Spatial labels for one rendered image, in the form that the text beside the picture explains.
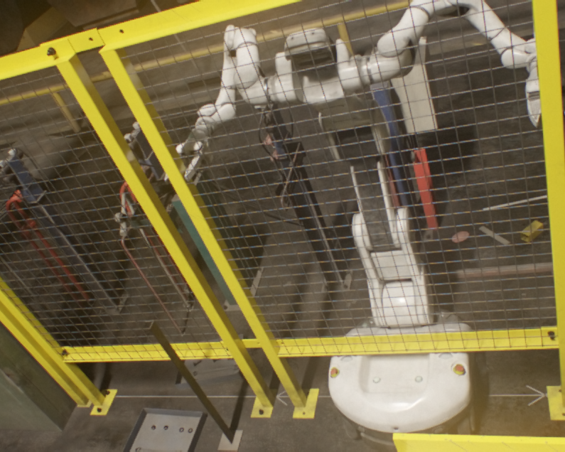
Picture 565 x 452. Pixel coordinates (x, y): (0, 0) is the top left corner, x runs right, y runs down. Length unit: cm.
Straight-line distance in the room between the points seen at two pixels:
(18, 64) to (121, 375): 197
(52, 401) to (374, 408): 176
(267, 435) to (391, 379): 69
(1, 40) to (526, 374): 970
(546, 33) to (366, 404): 144
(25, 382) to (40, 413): 22
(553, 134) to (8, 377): 257
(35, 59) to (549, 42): 144
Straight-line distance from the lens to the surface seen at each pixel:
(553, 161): 177
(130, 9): 992
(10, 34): 1083
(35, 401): 331
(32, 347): 317
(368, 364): 249
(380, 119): 210
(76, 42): 190
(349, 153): 217
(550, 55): 160
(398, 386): 242
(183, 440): 302
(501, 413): 267
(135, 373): 344
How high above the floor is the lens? 227
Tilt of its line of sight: 36 degrees down
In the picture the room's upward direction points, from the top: 23 degrees counter-clockwise
